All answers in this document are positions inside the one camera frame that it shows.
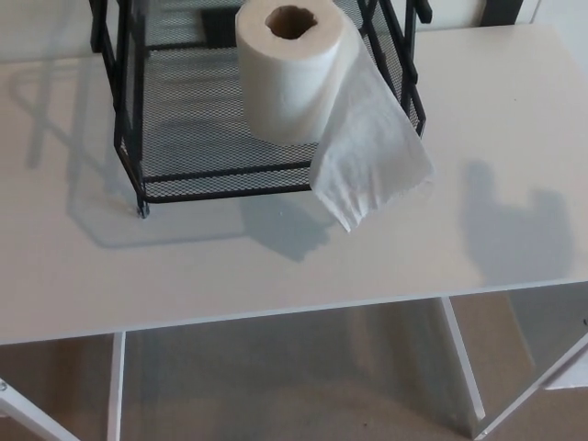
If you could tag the white toilet paper roll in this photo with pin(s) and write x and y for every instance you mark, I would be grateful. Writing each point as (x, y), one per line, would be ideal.
(285, 82)

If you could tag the black chair back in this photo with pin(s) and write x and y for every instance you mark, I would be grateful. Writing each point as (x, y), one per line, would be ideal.
(500, 11)

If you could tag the white desk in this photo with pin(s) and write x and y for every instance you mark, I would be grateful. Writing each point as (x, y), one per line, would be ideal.
(413, 257)

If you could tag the white desk leg brace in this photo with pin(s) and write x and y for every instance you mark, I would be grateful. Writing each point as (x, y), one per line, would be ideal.
(27, 415)

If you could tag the black mesh file tray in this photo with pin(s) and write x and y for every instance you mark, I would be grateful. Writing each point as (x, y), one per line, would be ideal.
(193, 115)

